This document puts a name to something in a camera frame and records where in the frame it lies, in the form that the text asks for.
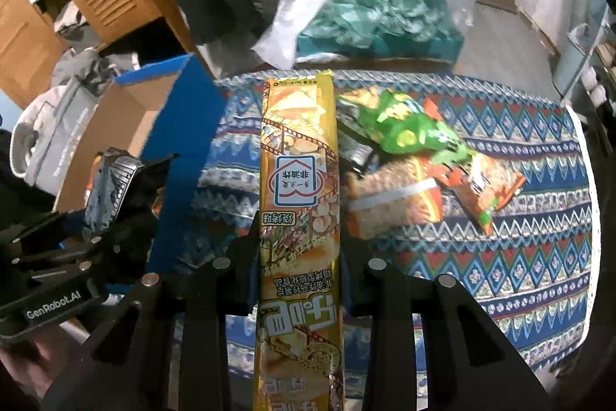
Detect pile of grey clothes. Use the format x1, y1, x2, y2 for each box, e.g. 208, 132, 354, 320
50, 47, 140, 99

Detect dark cloth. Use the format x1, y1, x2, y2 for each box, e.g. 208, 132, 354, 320
0, 129, 54, 219

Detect green snack bag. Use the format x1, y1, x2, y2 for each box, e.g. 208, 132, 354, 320
337, 86, 471, 166

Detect wooden wardrobe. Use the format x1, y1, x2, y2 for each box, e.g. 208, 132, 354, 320
0, 0, 213, 108

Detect panelled wardrobe door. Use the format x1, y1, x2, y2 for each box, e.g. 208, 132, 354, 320
0, 0, 68, 108

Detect white plastic bag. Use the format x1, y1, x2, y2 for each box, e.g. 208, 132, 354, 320
251, 0, 386, 70

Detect orange noodle brick packet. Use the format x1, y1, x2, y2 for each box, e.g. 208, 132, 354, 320
345, 161, 444, 241

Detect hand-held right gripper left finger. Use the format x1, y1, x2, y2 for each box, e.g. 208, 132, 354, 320
41, 218, 263, 411

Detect grey fabric storage bag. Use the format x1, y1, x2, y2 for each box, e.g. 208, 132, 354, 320
10, 69, 107, 195

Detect pile of teal sachets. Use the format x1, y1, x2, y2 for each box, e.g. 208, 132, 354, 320
308, 0, 458, 46

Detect shoe rack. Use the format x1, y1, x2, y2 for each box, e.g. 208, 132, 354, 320
572, 0, 616, 142

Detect black snack packet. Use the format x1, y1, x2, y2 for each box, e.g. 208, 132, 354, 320
337, 110, 383, 175
85, 148, 145, 239

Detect long yellow snack packet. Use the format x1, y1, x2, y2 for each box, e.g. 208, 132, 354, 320
253, 70, 346, 411

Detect small orange snack packet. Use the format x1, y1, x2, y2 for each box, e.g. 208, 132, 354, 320
447, 152, 527, 237

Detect blue cardboard box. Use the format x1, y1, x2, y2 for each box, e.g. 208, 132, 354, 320
58, 54, 228, 270

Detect blue patterned blanket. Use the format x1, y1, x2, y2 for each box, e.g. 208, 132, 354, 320
173, 69, 595, 393

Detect person's left hand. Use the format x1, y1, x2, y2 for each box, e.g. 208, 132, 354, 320
0, 334, 85, 395

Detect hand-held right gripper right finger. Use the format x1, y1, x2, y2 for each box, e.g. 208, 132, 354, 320
339, 223, 549, 411

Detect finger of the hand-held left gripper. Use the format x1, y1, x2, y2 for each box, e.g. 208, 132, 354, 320
0, 211, 90, 258
19, 155, 179, 296

